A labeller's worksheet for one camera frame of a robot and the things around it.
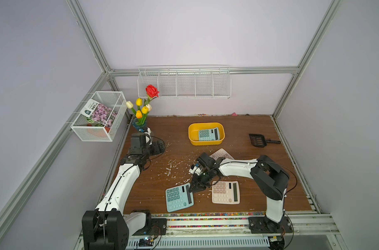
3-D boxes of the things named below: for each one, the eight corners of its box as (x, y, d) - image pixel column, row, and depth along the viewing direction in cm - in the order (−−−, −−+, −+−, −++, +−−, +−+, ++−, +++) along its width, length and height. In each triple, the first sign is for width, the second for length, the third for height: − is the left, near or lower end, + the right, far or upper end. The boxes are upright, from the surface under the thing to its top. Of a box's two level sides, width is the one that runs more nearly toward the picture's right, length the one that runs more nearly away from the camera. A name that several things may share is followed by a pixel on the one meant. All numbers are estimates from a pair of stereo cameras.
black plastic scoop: (252, 147, 105) (253, 145, 103) (249, 136, 111) (250, 134, 108) (280, 147, 105) (282, 145, 102) (275, 136, 111) (277, 134, 108)
